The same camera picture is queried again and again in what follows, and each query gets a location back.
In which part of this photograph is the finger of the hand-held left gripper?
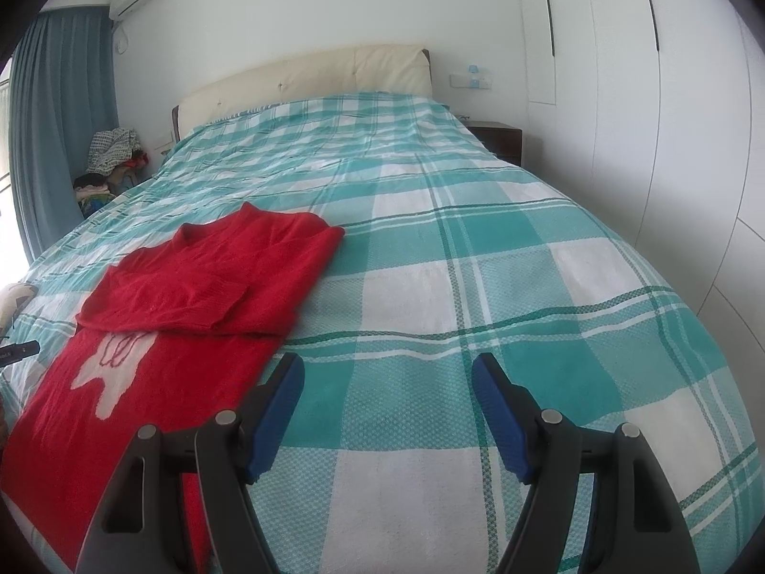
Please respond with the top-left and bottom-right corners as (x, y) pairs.
(0, 341), (41, 366)

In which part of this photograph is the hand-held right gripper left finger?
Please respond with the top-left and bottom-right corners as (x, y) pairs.
(75, 352), (306, 574)

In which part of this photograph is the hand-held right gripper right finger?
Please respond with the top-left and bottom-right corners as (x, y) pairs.
(471, 352), (701, 574)

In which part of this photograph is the red knitted sweater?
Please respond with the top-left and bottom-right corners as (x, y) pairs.
(0, 202), (346, 569)

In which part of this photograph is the pile of clothes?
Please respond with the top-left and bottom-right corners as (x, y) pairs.
(73, 155), (150, 219)

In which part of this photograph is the patterned beige pillow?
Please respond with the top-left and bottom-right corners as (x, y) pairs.
(0, 283), (38, 336)

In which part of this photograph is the teal plaid bed cover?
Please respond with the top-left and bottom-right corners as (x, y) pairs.
(0, 91), (760, 574)

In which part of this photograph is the checkered cloth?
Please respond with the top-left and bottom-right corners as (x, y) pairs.
(87, 128), (143, 174)

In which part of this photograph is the blue curtain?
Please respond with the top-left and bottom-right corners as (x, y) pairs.
(9, 9), (120, 264)

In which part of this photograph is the dark wooden nightstand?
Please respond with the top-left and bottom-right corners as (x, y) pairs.
(463, 121), (524, 168)

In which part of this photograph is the white wardrobe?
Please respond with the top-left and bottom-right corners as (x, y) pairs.
(514, 0), (765, 431)

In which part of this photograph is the cream padded headboard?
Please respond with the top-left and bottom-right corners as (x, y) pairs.
(171, 44), (432, 144)

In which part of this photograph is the white wall socket panel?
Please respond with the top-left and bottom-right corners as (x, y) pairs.
(449, 64), (494, 92)

